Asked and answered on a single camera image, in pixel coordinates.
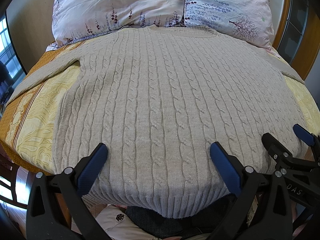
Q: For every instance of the yellow patterned bed sheet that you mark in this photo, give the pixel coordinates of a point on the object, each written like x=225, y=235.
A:
x=28, y=122

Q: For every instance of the window with blue light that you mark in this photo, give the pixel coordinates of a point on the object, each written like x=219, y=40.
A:
x=11, y=70

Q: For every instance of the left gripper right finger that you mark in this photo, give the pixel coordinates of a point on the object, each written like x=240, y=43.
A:
x=262, y=209

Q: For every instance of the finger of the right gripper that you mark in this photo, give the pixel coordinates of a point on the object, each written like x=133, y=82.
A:
x=304, y=135
x=274, y=148

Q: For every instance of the pink floral left pillow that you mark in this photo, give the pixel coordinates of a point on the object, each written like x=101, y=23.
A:
x=78, y=20

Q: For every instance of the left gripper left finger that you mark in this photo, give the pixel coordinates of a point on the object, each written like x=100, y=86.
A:
x=56, y=210

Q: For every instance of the wooden headboard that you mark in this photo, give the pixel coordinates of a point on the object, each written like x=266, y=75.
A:
x=296, y=32

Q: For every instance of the white floral garment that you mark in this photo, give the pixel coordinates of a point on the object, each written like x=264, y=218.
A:
x=116, y=224

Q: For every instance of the blue floral right pillow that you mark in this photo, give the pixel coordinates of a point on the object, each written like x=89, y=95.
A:
x=247, y=20

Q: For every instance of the beige cable-knit sweater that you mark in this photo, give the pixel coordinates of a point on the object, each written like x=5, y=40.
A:
x=158, y=98

